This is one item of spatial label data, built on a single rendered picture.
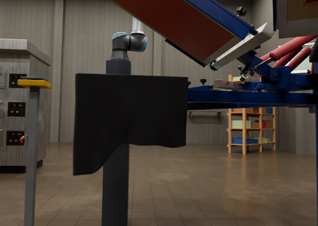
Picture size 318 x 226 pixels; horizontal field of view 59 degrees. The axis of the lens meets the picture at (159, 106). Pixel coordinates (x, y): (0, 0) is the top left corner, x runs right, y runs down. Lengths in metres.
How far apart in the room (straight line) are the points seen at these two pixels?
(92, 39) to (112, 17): 1.18
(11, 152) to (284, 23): 4.07
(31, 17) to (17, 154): 8.60
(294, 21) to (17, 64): 4.02
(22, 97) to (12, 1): 8.76
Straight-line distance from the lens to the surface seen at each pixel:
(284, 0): 1.14
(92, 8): 12.14
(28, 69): 4.59
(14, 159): 4.60
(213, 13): 1.26
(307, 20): 1.20
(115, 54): 2.16
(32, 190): 1.63
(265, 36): 1.29
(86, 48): 11.67
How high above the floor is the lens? 0.74
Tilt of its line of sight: 4 degrees up
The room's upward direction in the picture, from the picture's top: 1 degrees clockwise
